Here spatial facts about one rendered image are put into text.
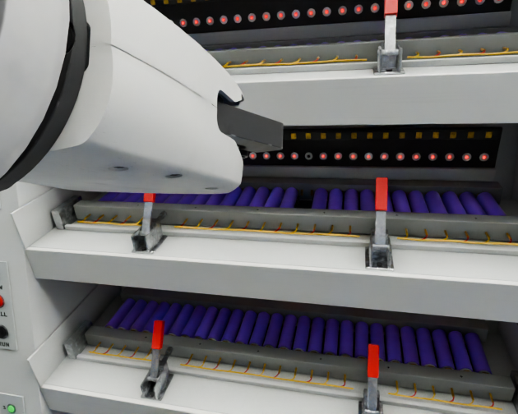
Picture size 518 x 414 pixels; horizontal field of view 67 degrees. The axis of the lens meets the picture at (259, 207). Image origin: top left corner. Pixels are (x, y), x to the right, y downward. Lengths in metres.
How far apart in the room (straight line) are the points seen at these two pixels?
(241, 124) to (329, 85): 0.24
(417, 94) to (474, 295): 0.20
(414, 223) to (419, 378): 0.19
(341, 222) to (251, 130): 0.32
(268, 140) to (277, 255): 0.28
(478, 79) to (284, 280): 0.26
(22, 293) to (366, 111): 0.47
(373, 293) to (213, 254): 0.18
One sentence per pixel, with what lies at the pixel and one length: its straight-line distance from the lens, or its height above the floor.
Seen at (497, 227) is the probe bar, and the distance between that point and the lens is 0.49.
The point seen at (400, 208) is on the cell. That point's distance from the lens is 0.51.
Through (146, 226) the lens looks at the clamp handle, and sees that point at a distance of 0.49.
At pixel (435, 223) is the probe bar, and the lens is 0.48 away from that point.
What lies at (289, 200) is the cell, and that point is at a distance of 0.52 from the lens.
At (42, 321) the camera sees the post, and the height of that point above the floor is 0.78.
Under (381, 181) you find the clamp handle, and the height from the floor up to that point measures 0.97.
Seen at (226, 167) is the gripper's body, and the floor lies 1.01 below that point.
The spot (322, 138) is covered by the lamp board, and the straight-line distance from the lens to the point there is 0.56.
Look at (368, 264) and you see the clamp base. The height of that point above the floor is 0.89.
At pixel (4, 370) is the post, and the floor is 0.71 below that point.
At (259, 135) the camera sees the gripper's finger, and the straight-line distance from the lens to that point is 0.17.
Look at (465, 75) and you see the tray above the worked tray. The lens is 0.41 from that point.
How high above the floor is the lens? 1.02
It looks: 10 degrees down
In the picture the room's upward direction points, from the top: straight up
